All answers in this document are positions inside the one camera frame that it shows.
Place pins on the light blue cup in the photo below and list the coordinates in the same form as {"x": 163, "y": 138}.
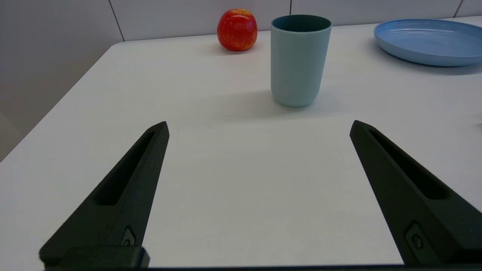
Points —
{"x": 297, "y": 67}

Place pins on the blue plate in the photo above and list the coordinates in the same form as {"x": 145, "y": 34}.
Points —
{"x": 429, "y": 41}

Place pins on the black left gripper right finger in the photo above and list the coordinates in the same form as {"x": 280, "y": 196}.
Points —
{"x": 395, "y": 195}

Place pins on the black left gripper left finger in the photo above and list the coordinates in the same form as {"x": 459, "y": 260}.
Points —
{"x": 143, "y": 195}

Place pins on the red apple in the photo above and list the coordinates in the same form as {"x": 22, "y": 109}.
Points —
{"x": 237, "y": 30}

